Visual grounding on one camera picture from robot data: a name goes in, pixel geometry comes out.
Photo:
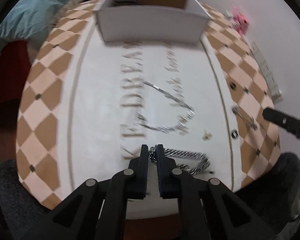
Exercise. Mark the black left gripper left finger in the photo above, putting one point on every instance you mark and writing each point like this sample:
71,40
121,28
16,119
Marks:
96,209

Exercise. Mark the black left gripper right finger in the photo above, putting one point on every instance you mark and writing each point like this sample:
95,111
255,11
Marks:
207,209

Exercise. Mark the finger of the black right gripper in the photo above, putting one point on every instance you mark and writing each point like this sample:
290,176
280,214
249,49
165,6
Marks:
287,122

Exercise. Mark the small gold earring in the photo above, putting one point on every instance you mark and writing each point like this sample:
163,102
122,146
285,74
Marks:
207,135

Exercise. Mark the black fuzzy stool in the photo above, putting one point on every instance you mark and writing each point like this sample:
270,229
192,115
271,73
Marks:
271,197

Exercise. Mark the checkered tablecloth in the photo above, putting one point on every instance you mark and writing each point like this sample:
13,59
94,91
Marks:
88,107

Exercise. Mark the pink panther plush toy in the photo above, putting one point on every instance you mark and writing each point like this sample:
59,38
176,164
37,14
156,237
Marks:
239,22

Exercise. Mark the white cardboard box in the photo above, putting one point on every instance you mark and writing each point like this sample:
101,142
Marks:
180,21

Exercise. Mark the teal blanket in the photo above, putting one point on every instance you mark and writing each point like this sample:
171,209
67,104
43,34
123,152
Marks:
29,20

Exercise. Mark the wall power socket strip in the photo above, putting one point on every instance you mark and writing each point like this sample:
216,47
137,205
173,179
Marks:
275,91

